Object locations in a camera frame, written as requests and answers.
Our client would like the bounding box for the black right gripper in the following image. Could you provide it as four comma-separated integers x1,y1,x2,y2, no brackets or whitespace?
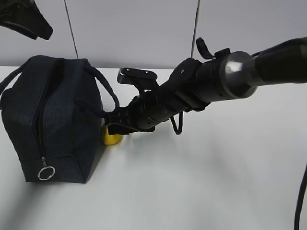
106,58,206,135

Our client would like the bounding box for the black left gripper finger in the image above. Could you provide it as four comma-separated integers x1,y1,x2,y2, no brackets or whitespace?
15,0,53,40
0,18,38,40

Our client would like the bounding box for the yellow lemon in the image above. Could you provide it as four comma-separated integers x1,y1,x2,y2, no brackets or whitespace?
100,124,123,146

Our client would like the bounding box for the dark navy lunch bag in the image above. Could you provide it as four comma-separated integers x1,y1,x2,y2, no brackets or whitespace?
0,55,119,184

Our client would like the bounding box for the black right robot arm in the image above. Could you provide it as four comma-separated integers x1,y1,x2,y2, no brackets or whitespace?
105,37,307,135

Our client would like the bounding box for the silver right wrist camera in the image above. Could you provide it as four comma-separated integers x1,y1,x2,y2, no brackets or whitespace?
117,68,159,94

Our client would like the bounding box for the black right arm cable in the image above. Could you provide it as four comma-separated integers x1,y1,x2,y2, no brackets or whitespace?
294,162,307,230

